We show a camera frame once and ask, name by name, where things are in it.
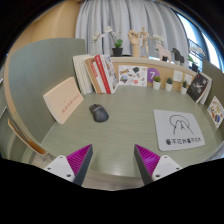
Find black wooden horse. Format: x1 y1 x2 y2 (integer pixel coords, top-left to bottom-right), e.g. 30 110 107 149
171 47 185 66

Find white wall socket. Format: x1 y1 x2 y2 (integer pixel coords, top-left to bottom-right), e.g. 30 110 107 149
184 73 194 86
172 69 184 83

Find thick white book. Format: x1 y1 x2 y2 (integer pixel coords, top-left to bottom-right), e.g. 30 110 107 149
79 54 95 94
72 54 88 96

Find wooden artist mannequin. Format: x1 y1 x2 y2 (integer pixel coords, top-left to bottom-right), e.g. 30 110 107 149
139 26 158 59

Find white orchid in black pot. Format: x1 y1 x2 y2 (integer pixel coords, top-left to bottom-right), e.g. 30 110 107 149
92 25 124 58
152 34 167 46

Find grey-green desk divider panel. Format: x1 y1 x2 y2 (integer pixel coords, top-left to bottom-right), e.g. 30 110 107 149
201 59 224 108
8 37 87 144

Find pink wooden horse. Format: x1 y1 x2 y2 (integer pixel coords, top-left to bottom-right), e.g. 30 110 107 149
154 42 173 63

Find white book with red band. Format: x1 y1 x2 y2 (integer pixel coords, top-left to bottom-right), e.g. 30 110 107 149
90 60 107 94

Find white sticker sheet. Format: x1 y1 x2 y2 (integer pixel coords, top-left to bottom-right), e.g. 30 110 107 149
117 64 149 88

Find grey curtain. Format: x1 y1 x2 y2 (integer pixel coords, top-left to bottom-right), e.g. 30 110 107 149
74 0 188 58

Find colourful food sticker sheet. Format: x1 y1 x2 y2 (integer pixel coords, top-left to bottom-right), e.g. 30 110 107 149
206 95 224 130

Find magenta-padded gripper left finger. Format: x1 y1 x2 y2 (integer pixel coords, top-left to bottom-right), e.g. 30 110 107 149
43 143 94 187

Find kraft brown book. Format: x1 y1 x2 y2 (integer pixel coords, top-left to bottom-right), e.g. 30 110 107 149
83 57 103 95

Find wooden hand model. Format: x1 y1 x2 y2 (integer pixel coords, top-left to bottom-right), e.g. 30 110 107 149
127 29 142 58

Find window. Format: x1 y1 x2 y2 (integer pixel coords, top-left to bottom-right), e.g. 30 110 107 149
176 13 222 71

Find purple round number sign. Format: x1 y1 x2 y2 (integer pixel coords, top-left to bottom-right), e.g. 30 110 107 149
146 67 162 84

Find white mouse pad with drawing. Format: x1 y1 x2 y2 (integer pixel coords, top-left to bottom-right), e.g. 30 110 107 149
152 109 206 152

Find book with illustrated cover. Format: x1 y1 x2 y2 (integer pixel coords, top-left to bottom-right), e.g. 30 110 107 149
99 54 120 94

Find beige booklet with red text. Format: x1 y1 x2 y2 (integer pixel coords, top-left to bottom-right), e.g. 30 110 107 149
42 76 85 125

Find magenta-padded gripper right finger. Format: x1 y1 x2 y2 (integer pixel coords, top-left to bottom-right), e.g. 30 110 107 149
133 143 183 186

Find leafy plant in black pot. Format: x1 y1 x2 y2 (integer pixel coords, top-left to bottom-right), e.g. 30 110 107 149
187 54 200 73

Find black computer mouse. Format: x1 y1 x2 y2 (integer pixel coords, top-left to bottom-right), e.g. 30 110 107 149
88 103 110 123

